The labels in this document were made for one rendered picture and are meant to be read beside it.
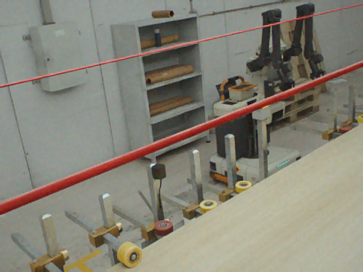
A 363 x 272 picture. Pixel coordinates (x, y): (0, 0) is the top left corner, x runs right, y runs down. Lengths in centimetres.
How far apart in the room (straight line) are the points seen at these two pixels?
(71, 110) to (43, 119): 31
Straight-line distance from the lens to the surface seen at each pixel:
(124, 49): 465
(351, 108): 320
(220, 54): 591
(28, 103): 440
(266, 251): 169
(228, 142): 217
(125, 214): 212
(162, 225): 189
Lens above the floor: 188
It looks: 19 degrees down
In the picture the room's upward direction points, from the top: 6 degrees counter-clockwise
